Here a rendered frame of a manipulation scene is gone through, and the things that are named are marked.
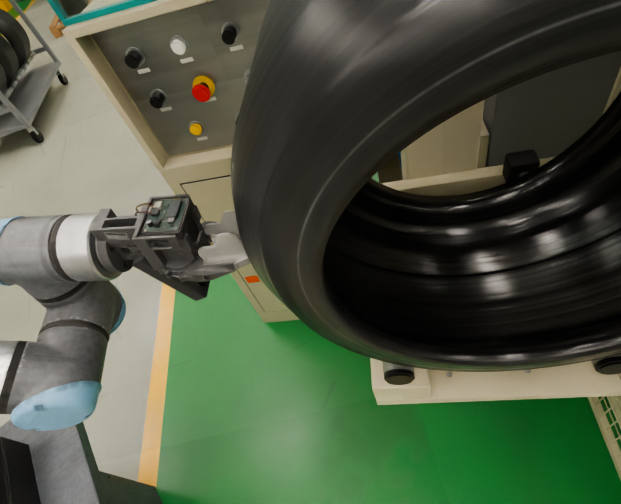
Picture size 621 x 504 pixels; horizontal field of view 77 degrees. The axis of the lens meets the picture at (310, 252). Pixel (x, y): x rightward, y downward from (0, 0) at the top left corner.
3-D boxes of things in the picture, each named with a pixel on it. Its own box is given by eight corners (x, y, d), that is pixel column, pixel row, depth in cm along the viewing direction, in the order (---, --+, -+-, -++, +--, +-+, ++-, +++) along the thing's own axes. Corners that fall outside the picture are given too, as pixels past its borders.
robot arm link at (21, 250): (39, 250, 61) (-8, 203, 53) (114, 247, 59) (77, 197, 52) (6, 302, 54) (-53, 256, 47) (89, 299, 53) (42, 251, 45)
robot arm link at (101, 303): (66, 360, 62) (12, 320, 52) (81, 301, 69) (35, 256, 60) (125, 347, 62) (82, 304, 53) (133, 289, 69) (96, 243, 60)
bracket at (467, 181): (355, 220, 85) (347, 187, 78) (555, 193, 77) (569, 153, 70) (355, 232, 83) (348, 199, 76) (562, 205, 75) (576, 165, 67)
